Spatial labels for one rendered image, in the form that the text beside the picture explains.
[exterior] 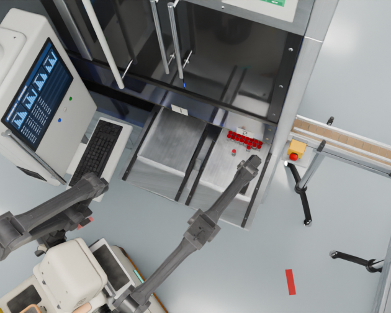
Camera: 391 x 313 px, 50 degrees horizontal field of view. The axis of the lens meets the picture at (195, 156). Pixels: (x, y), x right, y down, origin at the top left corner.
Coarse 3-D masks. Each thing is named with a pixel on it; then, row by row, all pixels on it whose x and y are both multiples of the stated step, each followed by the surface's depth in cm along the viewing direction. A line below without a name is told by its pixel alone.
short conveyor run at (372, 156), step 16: (304, 128) 206; (320, 128) 206; (336, 128) 205; (320, 144) 198; (336, 144) 199; (352, 144) 202; (368, 144) 201; (384, 144) 200; (352, 160) 202; (368, 160) 198; (384, 160) 195
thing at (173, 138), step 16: (160, 112) 218; (176, 112) 219; (160, 128) 216; (176, 128) 215; (192, 128) 215; (144, 144) 211; (160, 144) 212; (176, 144) 212; (192, 144) 211; (160, 160) 209; (176, 160) 209
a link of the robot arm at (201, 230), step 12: (192, 228) 142; (204, 228) 145; (192, 240) 140; (204, 240) 141; (180, 252) 141; (192, 252) 141; (168, 264) 143; (156, 276) 144; (132, 288) 149; (144, 288) 146; (156, 288) 145; (120, 300) 147; (144, 300) 146
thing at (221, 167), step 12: (216, 144) 209; (228, 144) 210; (264, 144) 209; (216, 156) 208; (228, 156) 208; (240, 156) 208; (264, 156) 207; (204, 168) 203; (216, 168) 206; (228, 168) 206; (204, 180) 201; (216, 180) 204; (228, 180) 203; (252, 180) 203; (252, 192) 197
